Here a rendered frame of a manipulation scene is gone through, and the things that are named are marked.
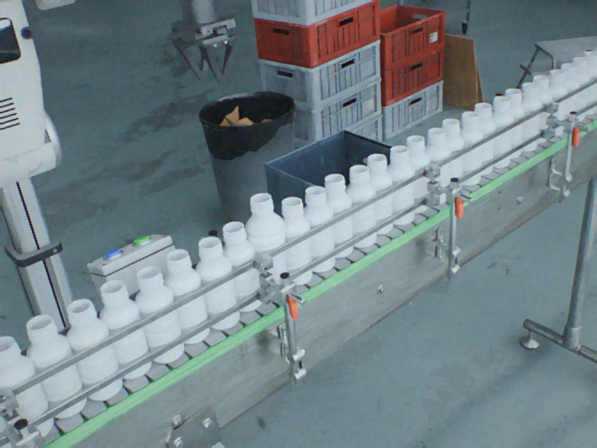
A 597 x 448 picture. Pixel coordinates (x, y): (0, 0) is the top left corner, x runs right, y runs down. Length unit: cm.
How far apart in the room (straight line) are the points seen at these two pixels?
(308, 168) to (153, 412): 104
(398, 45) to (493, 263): 163
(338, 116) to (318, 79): 29
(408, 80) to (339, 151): 235
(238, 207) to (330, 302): 194
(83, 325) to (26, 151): 61
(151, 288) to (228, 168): 208
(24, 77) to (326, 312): 78
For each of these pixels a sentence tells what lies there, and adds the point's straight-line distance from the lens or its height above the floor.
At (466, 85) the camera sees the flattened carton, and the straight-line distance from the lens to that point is 472.
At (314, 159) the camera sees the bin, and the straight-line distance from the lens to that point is 200.
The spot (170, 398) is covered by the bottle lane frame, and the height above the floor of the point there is 96.
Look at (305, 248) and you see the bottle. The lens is 124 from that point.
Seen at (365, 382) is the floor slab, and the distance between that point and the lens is 253.
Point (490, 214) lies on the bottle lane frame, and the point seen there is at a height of 92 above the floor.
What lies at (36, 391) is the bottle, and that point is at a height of 108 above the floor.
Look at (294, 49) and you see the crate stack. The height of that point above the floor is 75.
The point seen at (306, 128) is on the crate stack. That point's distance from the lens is 374.
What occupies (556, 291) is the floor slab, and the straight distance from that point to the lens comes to 303.
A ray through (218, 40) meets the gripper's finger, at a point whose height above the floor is 146.
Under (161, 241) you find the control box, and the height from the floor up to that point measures 112.
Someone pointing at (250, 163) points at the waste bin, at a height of 45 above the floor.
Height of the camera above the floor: 175
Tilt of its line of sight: 30 degrees down
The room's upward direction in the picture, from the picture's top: 5 degrees counter-clockwise
